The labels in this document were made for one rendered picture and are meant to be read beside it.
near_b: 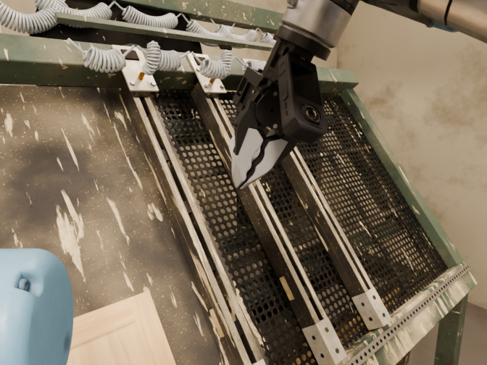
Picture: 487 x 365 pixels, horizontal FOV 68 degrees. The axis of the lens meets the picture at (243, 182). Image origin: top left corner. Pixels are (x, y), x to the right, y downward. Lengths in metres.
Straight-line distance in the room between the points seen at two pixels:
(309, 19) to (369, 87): 3.61
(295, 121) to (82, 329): 0.73
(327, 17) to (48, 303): 0.39
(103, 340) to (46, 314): 0.78
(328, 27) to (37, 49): 0.95
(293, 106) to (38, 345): 0.31
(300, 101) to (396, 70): 3.49
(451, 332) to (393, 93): 2.35
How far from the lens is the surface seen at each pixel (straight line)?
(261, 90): 0.45
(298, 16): 0.46
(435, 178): 3.69
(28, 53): 1.23
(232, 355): 1.06
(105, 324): 0.97
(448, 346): 2.28
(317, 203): 1.43
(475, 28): 0.30
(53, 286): 0.20
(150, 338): 0.99
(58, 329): 0.21
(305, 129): 0.39
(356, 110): 2.19
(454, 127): 3.58
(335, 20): 0.46
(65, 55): 1.26
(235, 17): 2.08
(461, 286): 2.04
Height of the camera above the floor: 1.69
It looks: 12 degrees down
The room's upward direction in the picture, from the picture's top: straight up
